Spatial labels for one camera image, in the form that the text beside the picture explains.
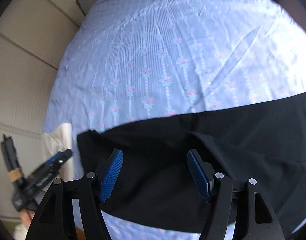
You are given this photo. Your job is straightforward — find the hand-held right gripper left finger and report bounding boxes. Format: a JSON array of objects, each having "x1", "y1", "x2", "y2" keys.
[{"x1": 25, "y1": 149, "x2": 123, "y2": 240}]

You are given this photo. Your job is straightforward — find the white cloth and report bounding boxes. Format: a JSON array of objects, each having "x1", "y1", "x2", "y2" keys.
[{"x1": 41, "y1": 122, "x2": 76, "y2": 182}]

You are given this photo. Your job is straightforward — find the black pants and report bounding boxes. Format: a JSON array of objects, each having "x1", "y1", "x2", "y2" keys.
[{"x1": 76, "y1": 90, "x2": 306, "y2": 235}]

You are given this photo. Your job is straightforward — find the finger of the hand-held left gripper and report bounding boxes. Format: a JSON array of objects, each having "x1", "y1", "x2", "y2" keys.
[
  {"x1": 34, "y1": 149, "x2": 73, "y2": 178},
  {"x1": 1, "y1": 134, "x2": 24, "y2": 183}
]

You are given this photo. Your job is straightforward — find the blue floral bedsheet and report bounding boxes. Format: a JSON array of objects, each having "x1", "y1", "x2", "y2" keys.
[{"x1": 43, "y1": 0, "x2": 306, "y2": 240}]

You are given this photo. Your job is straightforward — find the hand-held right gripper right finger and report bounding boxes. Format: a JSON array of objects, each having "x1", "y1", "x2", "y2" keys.
[{"x1": 187, "y1": 149, "x2": 286, "y2": 240}]

